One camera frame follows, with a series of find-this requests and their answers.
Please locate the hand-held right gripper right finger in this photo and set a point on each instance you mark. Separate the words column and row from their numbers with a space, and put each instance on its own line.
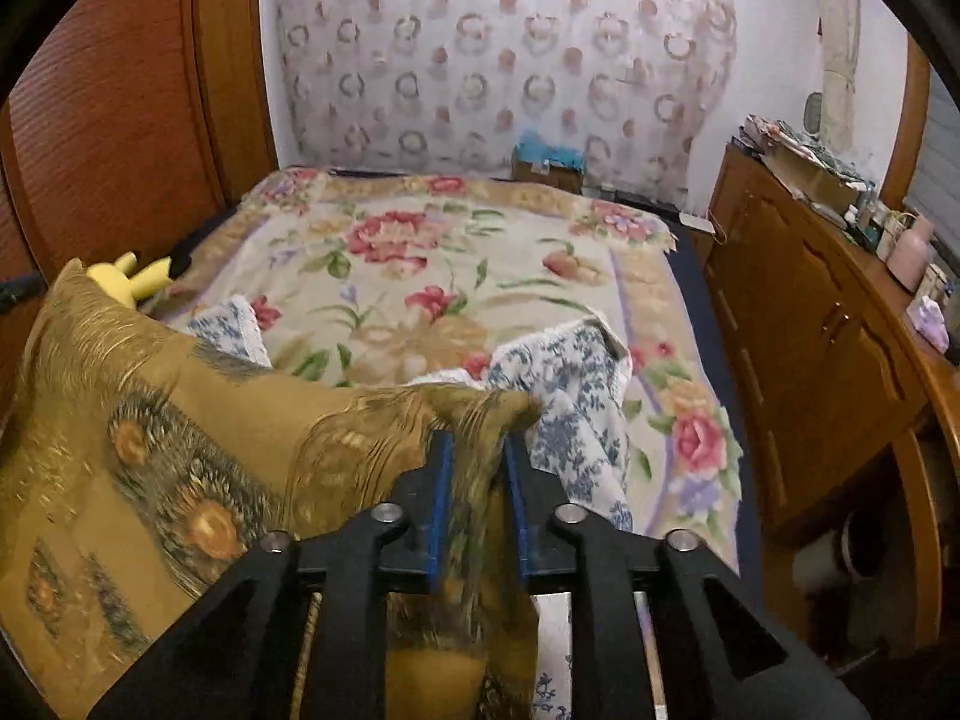
column 600, row 577

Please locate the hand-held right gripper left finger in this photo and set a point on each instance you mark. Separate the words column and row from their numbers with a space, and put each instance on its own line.
column 352, row 577

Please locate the golden patterned shirt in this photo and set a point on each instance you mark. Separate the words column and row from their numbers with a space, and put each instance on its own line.
column 150, row 427

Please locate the blue floral white sheet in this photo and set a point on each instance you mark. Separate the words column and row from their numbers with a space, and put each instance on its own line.
column 577, row 405

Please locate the dark blue mattress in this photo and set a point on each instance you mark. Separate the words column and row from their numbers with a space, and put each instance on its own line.
column 712, row 360

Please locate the long wooden cabinet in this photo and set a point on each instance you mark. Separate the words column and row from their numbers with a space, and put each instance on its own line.
column 810, row 360

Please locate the pink floral blanket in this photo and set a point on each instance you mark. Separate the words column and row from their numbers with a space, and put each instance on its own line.
column 420, row 270

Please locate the yellow plush toy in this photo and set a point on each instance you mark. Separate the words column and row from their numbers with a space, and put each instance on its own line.
column 127, row 277

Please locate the purple tissue pack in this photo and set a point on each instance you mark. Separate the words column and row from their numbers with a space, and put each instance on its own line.
column 928, row 322

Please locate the cardboard box with blue items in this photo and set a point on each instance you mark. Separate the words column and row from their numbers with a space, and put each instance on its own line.
column 547, row 161

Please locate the pink thermos bottle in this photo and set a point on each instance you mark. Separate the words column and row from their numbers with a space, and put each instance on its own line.
column 911, row 255

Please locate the open cardboard box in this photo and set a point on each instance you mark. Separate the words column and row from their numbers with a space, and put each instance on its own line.
column 814, row 180

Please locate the cluttered cloth pile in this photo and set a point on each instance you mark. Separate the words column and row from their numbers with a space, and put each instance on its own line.
column 787, row 136

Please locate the wooden louvered wardrobe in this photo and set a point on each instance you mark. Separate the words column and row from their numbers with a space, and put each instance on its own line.
column 112, row 127

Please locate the grey window blind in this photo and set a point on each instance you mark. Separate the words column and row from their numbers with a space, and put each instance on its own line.
column 941, row 165

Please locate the circle patterned sheer curtain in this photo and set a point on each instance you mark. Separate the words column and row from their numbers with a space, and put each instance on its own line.
column 487, row 52

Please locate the beige tied curtain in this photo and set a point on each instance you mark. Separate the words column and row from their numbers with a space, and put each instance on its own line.
column 838, row 52

